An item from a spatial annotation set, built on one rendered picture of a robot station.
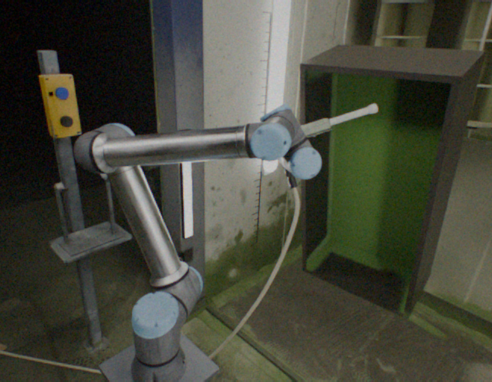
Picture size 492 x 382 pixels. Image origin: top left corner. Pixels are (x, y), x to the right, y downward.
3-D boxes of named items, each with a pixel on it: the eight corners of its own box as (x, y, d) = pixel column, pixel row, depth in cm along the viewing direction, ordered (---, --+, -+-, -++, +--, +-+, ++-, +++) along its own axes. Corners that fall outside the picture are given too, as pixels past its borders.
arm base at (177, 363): (150, 402, 119) (148, 380, 115) (120, 366, 131) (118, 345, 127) (196, 367, 131) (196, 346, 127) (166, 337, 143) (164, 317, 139)
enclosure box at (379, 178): (330, 238, 239) (338, 44, 174) (430, 276, 205) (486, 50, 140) (302, 270, 217) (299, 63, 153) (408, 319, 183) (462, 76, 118)
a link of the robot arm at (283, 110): (282, 104, 95) (305, 145, 97) (288, 98, 105) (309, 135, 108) (252, 123, 99) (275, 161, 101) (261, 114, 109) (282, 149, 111)
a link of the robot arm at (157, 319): (126, 358, 122) (120, 317, 115) (150, 321, 137) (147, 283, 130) (168, 369, 119) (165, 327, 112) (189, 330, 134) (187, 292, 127)
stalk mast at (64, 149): (98, 338, 224) (51, 50, 157) (103, 343, 220) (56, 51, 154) (89, 343, 220) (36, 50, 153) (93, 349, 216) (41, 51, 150)
